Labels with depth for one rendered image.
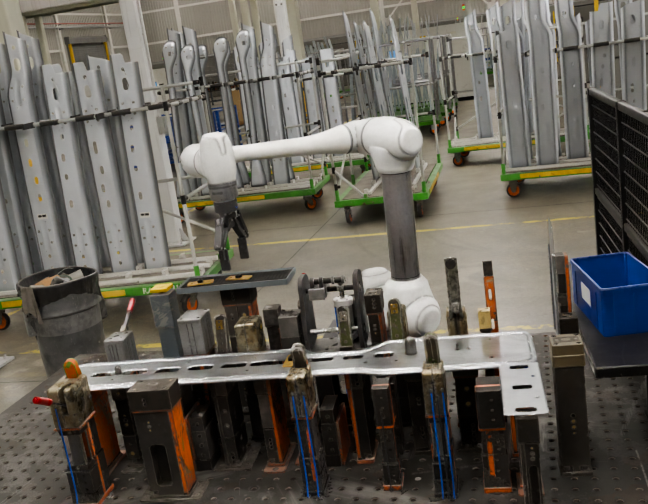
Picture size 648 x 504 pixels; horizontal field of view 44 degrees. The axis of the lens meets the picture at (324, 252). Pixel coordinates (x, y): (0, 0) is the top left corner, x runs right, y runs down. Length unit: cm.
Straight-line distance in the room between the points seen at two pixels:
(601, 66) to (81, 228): 576
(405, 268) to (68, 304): 278
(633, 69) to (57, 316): 650
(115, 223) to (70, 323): 182
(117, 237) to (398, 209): 437
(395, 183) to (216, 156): 60
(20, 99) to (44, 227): 105
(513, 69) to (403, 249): 645
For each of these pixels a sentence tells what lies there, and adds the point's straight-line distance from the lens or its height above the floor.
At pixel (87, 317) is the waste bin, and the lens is 518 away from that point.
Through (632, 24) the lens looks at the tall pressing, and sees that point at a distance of 930.
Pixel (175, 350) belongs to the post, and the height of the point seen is 94.
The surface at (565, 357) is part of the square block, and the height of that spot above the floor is 103.
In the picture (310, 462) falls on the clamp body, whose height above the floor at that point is 80.
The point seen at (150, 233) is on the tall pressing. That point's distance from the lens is 671.
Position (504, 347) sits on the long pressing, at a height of 100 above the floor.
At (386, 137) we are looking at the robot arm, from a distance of 263.
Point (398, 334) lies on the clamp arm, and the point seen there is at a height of 101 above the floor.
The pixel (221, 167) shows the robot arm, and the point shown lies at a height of 153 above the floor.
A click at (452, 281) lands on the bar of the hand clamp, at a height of 115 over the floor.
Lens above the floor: 184
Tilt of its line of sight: 14 degrees down
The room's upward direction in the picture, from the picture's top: 8 degrees counter-clockwise
